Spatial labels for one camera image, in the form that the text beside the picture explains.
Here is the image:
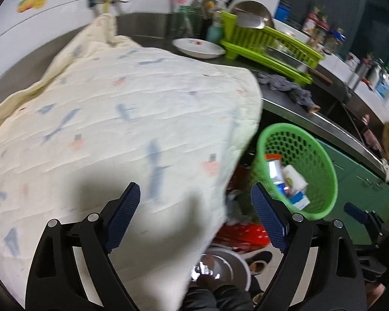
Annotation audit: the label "green dish rack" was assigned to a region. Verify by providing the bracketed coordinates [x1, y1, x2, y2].
[220, 11, 325, 86]

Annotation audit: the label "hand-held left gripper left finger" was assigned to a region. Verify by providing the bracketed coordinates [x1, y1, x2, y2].
[25, 182, 141, 311]

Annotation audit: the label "green perforated basket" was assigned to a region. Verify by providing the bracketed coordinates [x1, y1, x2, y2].
[251, 122, 338, 220]

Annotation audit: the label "grey rag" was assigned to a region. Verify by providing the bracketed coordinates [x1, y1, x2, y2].
[256, 72, 321, 112]

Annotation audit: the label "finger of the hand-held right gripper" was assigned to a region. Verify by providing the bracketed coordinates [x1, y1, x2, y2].
[344, 202, 385, 243]

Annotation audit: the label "metal basin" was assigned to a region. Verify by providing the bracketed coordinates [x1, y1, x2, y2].
[191, 246, 252, 294]

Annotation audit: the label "white bowl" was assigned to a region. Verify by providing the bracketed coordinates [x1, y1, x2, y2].
[272, 19, 312, 44]

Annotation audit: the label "cleaver with brown handle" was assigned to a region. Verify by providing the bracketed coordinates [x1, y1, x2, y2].
[266, 47, 334, 86]

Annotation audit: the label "steel sink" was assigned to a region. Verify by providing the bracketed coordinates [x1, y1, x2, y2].
[342, 95, 388, 169]

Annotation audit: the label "blue and white can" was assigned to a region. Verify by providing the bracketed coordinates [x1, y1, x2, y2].
[267, 160, 289, 198]

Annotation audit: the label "white paper cup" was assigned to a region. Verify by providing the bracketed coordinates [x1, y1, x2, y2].
[280, 165, 308, 195]

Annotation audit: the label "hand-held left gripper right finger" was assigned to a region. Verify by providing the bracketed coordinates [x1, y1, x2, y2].
[251, 182, 367, 311]

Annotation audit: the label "white dish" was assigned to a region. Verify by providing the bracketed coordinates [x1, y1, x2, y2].
[172, 38, 227, 59]

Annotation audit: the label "blue plastic container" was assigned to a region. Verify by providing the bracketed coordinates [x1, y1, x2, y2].
[275, 0, 292, 23]

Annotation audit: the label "metal bowl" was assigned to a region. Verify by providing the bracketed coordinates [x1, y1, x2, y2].
[232, 1, 274, 30]

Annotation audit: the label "person's dark trousers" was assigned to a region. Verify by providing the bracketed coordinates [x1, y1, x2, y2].
[182, 283, 253, 311]

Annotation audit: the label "green cabinet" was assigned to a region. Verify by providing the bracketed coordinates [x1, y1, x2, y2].
[313, 136, 389, 247]

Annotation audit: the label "teal bottle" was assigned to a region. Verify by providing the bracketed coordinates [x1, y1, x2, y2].
[206, 11, 224, 43]

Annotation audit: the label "printed quilted blanket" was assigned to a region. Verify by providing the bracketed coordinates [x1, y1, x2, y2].
[0, 13, 264, 311]

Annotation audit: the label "metal spatula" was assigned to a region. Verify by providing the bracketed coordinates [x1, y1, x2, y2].
[237, 15, 266, 30]

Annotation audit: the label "row of condiment bottles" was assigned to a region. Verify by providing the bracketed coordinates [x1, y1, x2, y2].
[301, 5, 389, 101]

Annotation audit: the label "glass jar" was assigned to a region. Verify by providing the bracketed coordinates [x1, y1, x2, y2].
[178, 5, 202, 38]

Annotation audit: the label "red plastic bag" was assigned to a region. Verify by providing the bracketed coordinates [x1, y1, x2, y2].
[219, 223, 269, 253]

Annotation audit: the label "dark shoe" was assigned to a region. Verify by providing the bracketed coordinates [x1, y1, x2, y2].
[249, 250, 273, 273]

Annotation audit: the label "white and blue milk carton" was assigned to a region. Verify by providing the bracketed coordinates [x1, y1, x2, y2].
[287, 191, 311, 210]

